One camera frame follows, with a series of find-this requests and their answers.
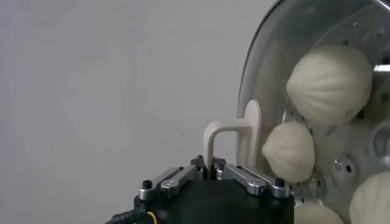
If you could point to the white steamed baozi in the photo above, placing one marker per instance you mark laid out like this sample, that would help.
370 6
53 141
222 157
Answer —
370 199
330 83
317 215
289 152

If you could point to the perforated steel steamer basket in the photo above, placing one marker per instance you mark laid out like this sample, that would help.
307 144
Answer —
344 152

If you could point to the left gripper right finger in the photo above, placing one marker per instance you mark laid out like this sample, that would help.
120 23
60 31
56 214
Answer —
253 182

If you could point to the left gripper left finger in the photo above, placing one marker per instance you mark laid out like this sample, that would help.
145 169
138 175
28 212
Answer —
173 182

